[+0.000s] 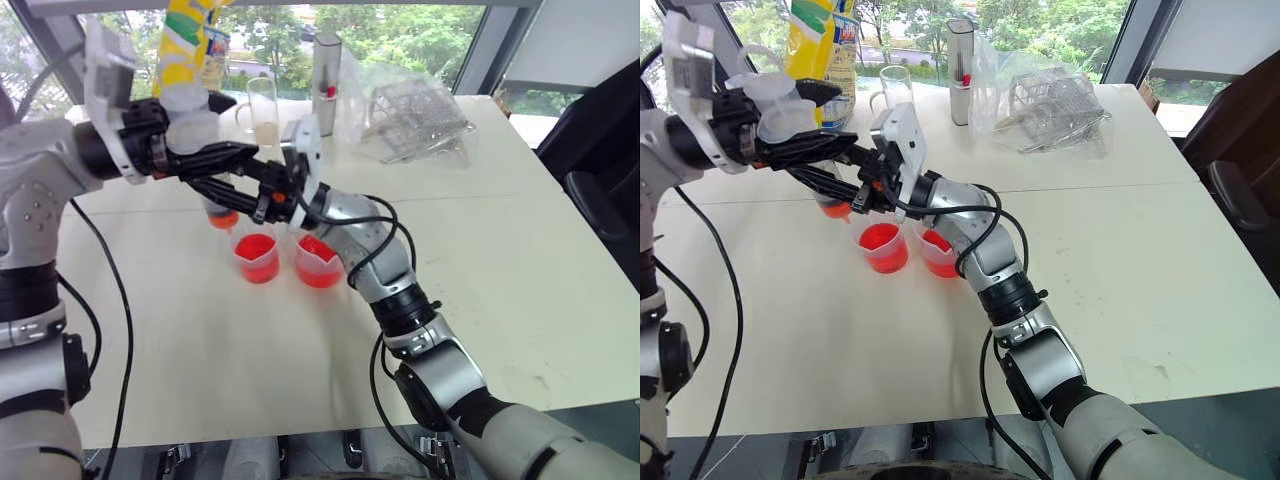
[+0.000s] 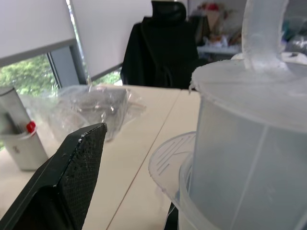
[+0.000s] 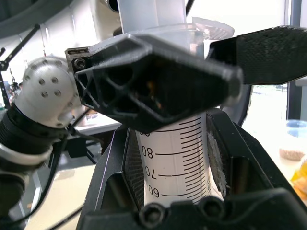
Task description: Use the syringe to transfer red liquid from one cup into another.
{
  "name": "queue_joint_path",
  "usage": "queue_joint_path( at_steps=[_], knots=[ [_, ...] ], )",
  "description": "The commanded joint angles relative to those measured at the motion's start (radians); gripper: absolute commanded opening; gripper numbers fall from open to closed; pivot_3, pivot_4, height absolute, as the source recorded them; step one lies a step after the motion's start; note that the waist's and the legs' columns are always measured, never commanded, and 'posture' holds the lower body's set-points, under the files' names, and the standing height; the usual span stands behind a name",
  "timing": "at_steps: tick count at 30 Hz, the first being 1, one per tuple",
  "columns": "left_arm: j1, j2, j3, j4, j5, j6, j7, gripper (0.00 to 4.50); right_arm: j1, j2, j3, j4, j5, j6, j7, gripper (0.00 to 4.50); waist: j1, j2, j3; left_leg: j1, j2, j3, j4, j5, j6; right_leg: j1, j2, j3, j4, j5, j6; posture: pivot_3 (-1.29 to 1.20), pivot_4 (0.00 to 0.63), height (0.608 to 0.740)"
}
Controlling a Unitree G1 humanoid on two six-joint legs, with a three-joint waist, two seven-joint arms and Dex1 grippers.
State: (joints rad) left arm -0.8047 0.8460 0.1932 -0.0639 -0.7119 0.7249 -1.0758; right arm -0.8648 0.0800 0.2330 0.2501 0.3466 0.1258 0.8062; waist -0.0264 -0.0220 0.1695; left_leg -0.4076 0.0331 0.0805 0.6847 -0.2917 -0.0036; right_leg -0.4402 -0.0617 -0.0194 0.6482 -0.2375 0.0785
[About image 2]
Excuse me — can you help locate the red capped marker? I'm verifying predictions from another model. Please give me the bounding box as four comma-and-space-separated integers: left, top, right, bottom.
25, 121, 37, 134

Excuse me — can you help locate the white pen holder box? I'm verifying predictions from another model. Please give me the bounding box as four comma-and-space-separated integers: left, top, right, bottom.
0, 130, 49, 172

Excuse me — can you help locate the black office chair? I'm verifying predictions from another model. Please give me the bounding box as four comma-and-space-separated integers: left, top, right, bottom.
120, 0, 207, 90

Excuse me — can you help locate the clear plastic bag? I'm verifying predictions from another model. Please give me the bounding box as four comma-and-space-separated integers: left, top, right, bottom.
24, 84, 147, 142

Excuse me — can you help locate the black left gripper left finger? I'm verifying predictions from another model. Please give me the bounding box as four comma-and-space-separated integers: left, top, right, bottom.
0, 122, 108, 230

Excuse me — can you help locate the silver cylinder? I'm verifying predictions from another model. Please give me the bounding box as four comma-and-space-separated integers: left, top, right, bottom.
0, 86, 31, 135

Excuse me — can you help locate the white roller blind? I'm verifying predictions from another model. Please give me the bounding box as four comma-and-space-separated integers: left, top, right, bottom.
0, 0, 77, 68
70, 0, 154, 81

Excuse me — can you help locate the flower bouquet in paper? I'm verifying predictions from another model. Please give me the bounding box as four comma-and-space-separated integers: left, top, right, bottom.
198, 1, 241, 46

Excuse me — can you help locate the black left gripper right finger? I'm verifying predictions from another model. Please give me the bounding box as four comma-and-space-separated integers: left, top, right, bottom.
164, 202, 179, 230

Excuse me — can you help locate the translucent plastic container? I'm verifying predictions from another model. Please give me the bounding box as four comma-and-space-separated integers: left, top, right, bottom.
148, 0, 307, 230

